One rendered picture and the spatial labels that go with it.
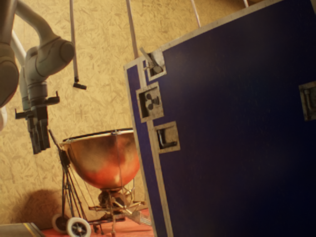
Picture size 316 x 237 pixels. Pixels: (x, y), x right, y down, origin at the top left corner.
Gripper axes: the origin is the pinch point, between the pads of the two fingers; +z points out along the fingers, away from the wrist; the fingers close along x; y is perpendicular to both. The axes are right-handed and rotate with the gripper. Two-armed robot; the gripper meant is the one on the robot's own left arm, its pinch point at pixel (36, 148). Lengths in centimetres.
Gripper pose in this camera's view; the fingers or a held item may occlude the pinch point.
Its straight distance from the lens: 207.7
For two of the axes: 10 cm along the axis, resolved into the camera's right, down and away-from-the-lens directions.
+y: 9.1, -1.3, 3.9
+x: -3.7, 1.3, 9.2
